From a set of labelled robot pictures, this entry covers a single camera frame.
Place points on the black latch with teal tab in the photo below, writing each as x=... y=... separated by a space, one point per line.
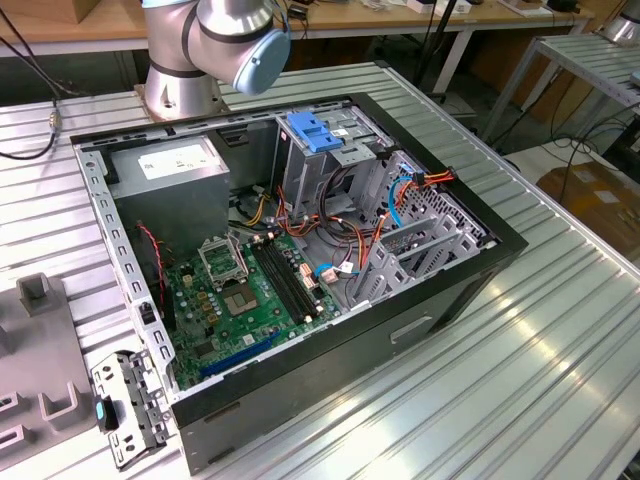
x=101 y=411

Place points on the blue plastic drive latch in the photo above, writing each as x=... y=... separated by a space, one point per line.
x=312 y=132

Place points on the cardboard box on floor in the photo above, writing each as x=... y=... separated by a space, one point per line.
x=595 y=195

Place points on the green motherboard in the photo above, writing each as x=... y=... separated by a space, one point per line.
x=265 y=327

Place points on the long wooden desk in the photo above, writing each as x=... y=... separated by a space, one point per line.
x=350 y=17

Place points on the CPU socket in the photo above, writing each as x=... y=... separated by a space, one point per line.
x=242 y=300

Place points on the black case fan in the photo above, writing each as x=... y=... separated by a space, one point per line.
x=150 y=270

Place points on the black open PC case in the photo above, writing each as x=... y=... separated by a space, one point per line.
x=325 y=370

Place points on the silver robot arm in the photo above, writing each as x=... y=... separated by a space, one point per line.
x=175 y=90

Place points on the grey metal disk bay cage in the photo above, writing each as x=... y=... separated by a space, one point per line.
x=440 y=205

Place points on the grey power supply unit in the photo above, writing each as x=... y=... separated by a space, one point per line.
x=170 y=210

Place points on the black RAM slot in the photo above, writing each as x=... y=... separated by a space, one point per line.
x=284 y=282
x=296 y=276
x=290 y=279
x=278 y=285

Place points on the grey metal slot bracket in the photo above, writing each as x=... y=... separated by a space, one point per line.
x=135 y=400

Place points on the blue expansion slot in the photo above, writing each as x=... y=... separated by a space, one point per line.
x=235 y=361

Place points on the grey parts rack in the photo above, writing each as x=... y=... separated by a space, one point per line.
x=35 y=360

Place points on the grey optical drive cage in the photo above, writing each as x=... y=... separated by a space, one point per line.
x=300 y=175

